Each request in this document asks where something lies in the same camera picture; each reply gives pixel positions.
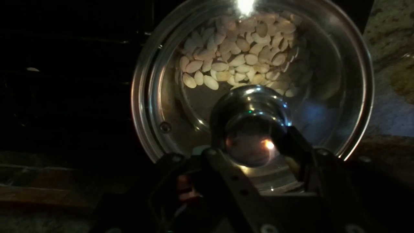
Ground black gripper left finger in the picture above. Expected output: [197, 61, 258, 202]
[148, 148, 277, 233]

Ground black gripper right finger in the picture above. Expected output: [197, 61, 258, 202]
[270, 124, 377, 233]

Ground small steel pot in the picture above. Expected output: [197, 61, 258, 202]
[129, 0, 375, 167]

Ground pale beans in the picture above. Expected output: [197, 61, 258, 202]
[177, 10, 304, 98]

